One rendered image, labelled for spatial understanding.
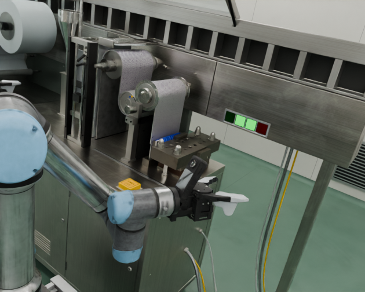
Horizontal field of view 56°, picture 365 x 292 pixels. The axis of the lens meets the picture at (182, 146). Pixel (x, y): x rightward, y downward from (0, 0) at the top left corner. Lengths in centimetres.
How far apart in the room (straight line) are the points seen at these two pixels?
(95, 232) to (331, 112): 123
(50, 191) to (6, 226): 124
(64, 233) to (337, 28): 321
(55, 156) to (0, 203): 18
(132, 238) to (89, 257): 106
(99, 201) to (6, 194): 29
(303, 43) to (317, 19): 241
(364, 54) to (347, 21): 240
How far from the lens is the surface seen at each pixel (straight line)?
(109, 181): 158
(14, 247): 79
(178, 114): 182
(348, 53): 161
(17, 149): 65
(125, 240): 88
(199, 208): 91
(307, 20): 408
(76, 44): 182
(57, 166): 86
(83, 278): 205
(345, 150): 165
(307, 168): 425
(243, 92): 176
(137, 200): 82
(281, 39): 168
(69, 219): 193
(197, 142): 180
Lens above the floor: 169
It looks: 22 degrees down
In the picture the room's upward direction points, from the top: 10 degrees clockwise
